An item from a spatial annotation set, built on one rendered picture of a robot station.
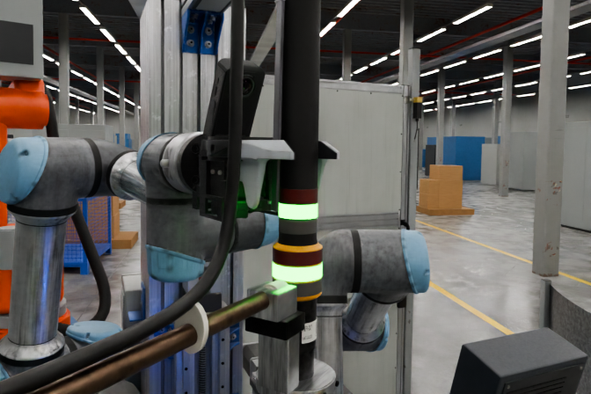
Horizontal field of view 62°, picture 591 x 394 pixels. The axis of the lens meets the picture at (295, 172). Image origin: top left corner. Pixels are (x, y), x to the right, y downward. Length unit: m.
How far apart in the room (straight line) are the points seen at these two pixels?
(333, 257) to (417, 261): 0.15
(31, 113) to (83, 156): 3.41
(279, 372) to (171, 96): 0.96
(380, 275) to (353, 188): 1.69
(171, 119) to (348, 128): 1.40
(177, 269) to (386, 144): 2.10
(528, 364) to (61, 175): 0.97
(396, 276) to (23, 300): 0.68
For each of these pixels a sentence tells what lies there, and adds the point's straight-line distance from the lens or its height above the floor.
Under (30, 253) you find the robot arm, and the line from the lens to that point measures 1.02.
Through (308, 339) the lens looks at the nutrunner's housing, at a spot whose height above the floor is 1.50.
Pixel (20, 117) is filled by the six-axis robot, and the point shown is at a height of 1.86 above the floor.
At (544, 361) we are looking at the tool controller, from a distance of 1.20.
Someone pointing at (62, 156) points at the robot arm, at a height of 1.64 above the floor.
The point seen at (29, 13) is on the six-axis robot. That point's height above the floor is 2.63.
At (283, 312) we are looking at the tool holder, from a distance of 0.40.
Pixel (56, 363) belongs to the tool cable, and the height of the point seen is 1.56.
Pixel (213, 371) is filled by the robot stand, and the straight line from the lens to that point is 1.36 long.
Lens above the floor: 1.67
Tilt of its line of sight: 3 degrees down
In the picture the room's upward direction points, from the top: 1 degrees clockwise
